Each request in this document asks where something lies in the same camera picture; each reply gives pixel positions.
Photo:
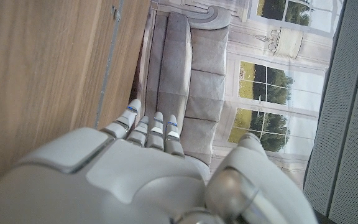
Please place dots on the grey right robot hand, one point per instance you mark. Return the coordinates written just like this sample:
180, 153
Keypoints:
120, 180

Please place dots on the grey tape outline on table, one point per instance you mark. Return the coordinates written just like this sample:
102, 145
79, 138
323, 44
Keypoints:
108, 62

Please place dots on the printed living room backdrop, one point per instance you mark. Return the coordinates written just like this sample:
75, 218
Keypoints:
228, 77

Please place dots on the grey perforated panel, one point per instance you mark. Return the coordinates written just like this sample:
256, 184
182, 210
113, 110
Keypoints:
346, 124

